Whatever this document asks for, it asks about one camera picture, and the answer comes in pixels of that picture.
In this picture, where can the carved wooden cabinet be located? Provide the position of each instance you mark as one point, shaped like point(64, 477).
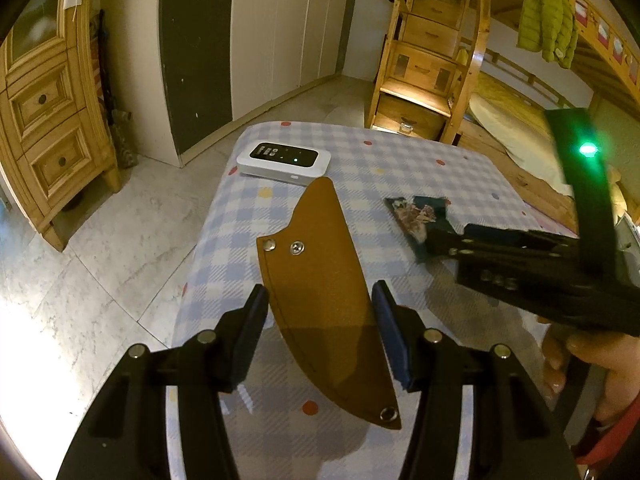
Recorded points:
point(45, 125)

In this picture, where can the green puffer jacket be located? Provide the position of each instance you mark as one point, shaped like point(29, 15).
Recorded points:
point(547, 20)

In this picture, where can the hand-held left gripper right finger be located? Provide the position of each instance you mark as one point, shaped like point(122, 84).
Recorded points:
point(390, 322)

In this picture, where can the wooden staircase with drawers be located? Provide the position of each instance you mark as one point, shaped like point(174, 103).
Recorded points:
point(425, 70)

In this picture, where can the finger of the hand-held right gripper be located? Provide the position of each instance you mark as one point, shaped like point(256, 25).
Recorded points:
point(520, 239)
point(450, 246)

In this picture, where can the yellow bed sheet mattress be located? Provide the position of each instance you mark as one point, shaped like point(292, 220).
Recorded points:
point(515, 120)

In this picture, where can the blue checked tablecloth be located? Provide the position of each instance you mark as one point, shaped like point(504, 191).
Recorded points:
point(350, 170)

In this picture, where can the wooden bunk bed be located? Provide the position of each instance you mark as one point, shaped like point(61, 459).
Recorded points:
point(530, 110)

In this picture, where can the white wardrobe with round holes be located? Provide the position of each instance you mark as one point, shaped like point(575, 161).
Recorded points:
point(280, 35)

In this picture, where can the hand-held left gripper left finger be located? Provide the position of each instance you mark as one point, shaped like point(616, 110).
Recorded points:
point(250, 330)

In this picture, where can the white electronic device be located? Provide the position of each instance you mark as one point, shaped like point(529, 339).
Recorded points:
point(282, 160)

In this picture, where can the dark patterned long bundle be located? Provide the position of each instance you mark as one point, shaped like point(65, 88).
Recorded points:
point(117, 130)

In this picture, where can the brown leather knife sheath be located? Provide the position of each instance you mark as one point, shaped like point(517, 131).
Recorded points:
point(320, 265)

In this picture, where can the person's right hand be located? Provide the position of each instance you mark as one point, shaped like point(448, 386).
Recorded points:
point(617, 370)

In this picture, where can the dark wrapper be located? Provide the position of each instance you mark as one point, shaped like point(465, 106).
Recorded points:
point(415, 215)

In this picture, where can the dark door panel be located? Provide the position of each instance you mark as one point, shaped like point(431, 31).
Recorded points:
point(197, 55)

